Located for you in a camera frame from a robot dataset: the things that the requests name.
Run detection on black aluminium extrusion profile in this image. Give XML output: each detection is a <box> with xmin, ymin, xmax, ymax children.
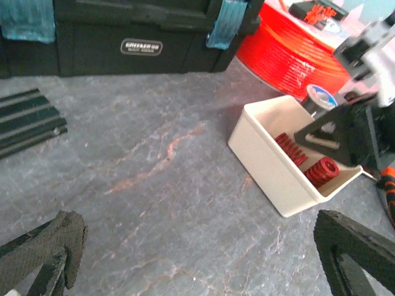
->
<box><xmin>1</xmin><ymin>89</ymin><xmax>67</xmax><ymax>159</ymax></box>

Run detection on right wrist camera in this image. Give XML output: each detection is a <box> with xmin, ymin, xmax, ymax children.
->
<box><xmin>333</xmin><ymin>13</ymin><xmax>394</xmax><ymax>108</ymax></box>

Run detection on black red terminal strip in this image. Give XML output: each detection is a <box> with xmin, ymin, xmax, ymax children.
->
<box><xmin>288</xmin><ymin>0</ymin><xmax>349</xmax><ymax>33</ymax></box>

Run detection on solder wire spool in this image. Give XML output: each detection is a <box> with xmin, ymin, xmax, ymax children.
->
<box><xmin>301</xmin><ymin>84</ymin><xmax>338</xmax><ymax>118</ymax></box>

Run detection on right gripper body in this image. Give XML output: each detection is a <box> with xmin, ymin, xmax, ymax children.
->
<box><xmin>348</xmin><ymin>93</ymin><xmax>394</xmax><ymax>173</ymax></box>

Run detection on red handled pliers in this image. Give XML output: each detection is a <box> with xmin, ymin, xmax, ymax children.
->
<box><xmin>377</xmin><ymin>167</ymin><xmax>395</xmax><ymax>228</ymax></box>

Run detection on white spring box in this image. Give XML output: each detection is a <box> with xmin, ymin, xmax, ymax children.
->
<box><xmin>228</xmin><ymin>95</ymin><xmax>363</xmax><ymax>217</ymax></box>

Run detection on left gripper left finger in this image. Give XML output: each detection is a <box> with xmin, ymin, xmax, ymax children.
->
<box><xmin>1</xmin><ymin>211</ymin><xmax>88</xmax><ymax>295</ymax></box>

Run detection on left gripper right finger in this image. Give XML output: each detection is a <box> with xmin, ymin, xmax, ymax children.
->
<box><xmin>314</xmin><ymin>210</ymin><xmax>394</xmax><ymax>295</ymax></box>

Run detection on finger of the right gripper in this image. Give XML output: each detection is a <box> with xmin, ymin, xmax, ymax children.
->
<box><xmin>294</xmin><ymin>105</ymin><xmax>360</xmax><ymax>167</ymax></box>

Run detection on black toolbox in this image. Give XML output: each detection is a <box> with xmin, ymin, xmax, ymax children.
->
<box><xmin>1</xmin><ymin>1</ymin><xmax>263</xmax><ymax>78</ymax></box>

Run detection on red filament spool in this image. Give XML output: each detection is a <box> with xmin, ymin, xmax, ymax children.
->
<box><xmin>236</xmin><ymin>1</ymin><xmax>350</xmax><ymax>100</ymax></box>

